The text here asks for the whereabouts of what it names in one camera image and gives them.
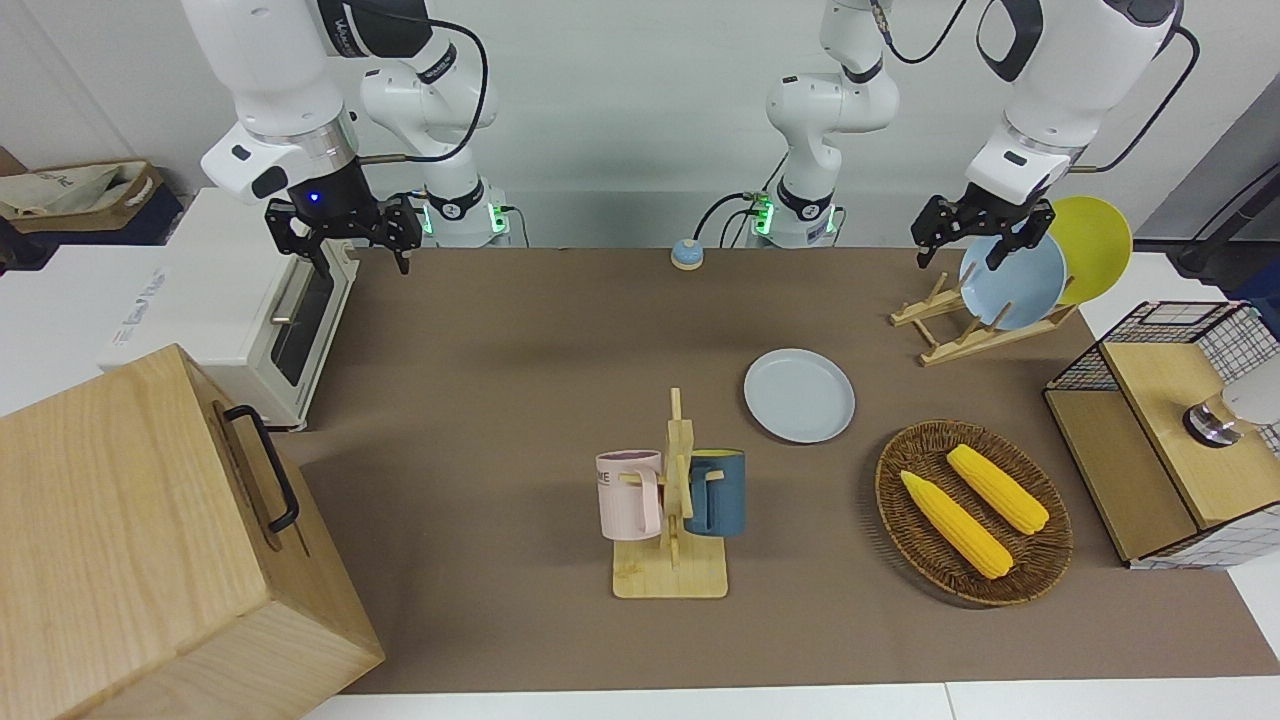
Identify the yellow plate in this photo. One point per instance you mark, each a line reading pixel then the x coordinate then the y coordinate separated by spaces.
pixel 1097 245

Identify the wooden plate rack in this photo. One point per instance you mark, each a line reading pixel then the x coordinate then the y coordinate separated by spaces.
pixel 960 350

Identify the pink mug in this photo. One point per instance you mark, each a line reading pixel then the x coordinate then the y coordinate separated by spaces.
pixel 625 500

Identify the brown table mat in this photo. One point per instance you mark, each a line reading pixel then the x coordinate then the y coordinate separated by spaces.
pixel 500 400

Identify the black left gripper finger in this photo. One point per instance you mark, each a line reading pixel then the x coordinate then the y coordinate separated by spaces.
pixel 1001 250
pixel 925 250

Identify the yellow corn cob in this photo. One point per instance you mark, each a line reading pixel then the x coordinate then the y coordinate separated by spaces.
pixel 1000 490
pixel 955 525

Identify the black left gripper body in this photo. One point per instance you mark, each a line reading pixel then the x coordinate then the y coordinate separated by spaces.
pixel 985 212

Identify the brown wicker basket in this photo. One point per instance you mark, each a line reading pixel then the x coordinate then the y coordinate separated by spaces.
pixel 1040 570

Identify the gray plate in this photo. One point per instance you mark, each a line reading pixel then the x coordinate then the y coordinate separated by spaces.
pixel 800 395

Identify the black tripod stand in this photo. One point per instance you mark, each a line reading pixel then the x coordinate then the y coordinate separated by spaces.
pixel 1215 245

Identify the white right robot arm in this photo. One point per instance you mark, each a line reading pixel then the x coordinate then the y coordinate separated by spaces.
pixel 280 70

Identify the dark blue crate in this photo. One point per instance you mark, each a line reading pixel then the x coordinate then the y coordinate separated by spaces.
pixel 150 228

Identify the wooden mug tree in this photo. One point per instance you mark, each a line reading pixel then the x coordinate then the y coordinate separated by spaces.
pixel 670 575

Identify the beige cloth bag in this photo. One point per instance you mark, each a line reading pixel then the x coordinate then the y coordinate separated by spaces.
pixel 70 195

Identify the white toaster oven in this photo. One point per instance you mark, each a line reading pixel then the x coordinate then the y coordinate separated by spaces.
pixel 220 290

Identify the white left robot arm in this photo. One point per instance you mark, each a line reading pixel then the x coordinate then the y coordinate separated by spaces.
pixel 1060 80

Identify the light blue plate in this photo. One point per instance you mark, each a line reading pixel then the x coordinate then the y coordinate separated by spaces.
pixel 1020 288

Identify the dark blue mug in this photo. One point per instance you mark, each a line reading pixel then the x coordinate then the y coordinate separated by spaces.
pixel 722 495

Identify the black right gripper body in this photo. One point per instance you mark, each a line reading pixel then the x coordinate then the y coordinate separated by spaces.
pixel 330 210

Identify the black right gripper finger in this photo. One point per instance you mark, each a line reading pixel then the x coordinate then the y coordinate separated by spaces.
pixel 404 258
pixel 323 262

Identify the blue service bell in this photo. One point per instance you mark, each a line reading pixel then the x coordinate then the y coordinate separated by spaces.
pixel 687 254

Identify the white cylinder bottle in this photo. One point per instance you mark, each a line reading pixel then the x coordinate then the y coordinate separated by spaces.
pixel 1255 400

